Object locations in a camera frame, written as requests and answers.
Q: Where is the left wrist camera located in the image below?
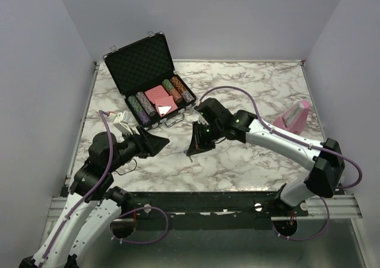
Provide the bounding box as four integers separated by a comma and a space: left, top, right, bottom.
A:
109, 111, 133, 135

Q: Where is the pink metronome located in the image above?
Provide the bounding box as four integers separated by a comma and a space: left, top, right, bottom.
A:
273, 100, 310, 135

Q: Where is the red playing card deck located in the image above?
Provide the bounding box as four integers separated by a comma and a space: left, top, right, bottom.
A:
144, 85, 178, 110

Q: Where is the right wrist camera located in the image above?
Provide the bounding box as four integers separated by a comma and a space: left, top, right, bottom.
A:
194, 106, 208, 125

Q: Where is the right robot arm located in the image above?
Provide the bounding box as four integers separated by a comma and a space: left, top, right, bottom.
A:
186, 98, 345, 216

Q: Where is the black poker chip case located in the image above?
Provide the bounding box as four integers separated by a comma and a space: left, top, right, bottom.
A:
103, 32, 197, 130

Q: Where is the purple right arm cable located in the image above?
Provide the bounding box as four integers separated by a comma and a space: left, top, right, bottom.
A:
198, 86, 363, 242

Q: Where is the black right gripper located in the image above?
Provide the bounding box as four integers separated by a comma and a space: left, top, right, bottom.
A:
187, 120, 223, 156

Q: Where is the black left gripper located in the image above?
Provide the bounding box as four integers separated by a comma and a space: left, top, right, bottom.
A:
107, 124, 170, 172

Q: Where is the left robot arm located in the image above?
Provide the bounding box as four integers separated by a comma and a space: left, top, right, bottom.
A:
20, 126, 169, 267

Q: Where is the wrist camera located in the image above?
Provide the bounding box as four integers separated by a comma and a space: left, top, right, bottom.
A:
194, 106, 208, 125
109, 111, 133, 135

